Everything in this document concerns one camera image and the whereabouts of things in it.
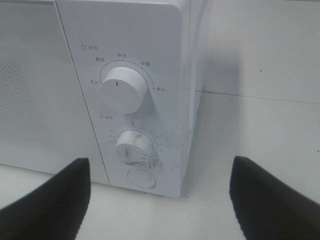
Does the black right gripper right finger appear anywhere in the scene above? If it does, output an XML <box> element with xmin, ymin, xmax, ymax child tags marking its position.
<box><xmin>229</xmin><ymin>156</ymin><xmax>320</xmax><ymax>240</ymax></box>

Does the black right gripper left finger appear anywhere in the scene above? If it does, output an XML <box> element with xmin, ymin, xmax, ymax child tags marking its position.
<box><xmin>0</xmin><ymin>158</ymin><xmax>91</xmax><ymax>240</ymax></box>

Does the white microwave door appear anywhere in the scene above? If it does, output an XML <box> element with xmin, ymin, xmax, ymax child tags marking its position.
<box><xmin>0</xmin><ymin>0</ymin><xmax>109</xmax><ymax>184</ymax></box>

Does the round white door button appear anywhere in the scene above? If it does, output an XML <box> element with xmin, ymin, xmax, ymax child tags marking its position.
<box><xmin>127</xmin><ymin>169</ymin><xmax>156</xmax><ymax>188</ymax></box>

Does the white timer knob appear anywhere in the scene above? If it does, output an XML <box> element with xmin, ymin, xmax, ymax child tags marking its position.
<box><xmin>114</xmin><ymin>130</ymin><xmax>155</xmax><ymax>167</ymax></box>

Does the upper white power knob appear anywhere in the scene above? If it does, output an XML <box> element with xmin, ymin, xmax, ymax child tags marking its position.
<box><xmin>98</xmin><ymin>66</ymin><xmax>148</xmax><ymax>114</ymax></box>

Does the white microwave oven body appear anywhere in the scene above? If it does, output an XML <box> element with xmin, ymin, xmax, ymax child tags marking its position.
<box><xmin>55</xmin><ymin>0</ymin><xmax>213</xmax><ymax>198</ymax></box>

